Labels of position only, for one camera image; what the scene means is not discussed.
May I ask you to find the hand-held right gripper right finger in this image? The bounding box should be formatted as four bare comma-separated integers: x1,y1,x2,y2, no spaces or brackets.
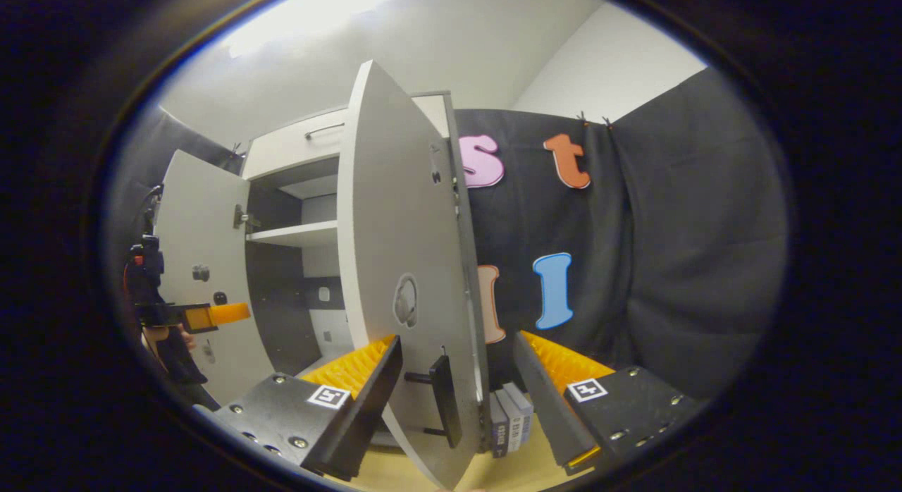
513,330,705,476

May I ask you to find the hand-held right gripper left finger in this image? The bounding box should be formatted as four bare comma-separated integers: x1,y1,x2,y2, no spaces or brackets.
194,335,404,482

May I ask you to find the white cabinet shelf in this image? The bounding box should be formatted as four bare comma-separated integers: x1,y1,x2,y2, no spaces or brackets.
245,219,340,248
278,173,340,200

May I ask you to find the white cabinet door cat sticker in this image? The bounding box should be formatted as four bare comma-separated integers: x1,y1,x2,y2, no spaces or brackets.
337,59,492,491

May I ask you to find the white shoe cabinet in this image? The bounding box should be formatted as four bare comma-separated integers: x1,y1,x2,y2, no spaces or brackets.
240,92,455,450

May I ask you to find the black door handle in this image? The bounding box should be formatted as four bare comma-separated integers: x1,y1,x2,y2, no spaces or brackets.
405,355,464,449

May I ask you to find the white cabinet door camera sticker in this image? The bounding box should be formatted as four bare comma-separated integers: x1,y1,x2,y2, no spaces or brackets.
154,149,276,408

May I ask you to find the white cabinet drawer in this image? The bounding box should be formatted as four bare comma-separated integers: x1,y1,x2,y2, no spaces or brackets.
241,94,452,181

